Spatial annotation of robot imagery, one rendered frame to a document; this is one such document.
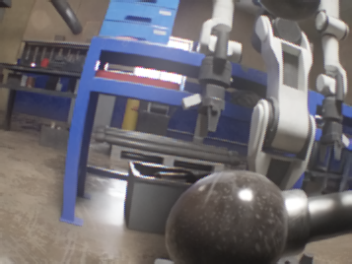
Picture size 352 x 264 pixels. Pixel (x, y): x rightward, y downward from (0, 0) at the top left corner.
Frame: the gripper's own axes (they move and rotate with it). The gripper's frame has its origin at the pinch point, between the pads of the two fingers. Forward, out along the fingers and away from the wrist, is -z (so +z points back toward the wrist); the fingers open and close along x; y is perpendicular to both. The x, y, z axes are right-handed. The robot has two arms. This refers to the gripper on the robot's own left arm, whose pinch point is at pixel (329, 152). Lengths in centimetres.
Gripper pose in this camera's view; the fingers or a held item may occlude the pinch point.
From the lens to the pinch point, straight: 104.5
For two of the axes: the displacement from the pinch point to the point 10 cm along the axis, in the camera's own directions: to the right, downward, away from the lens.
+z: 1.8, -9.8, 1.2
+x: 1.1, -1.1, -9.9
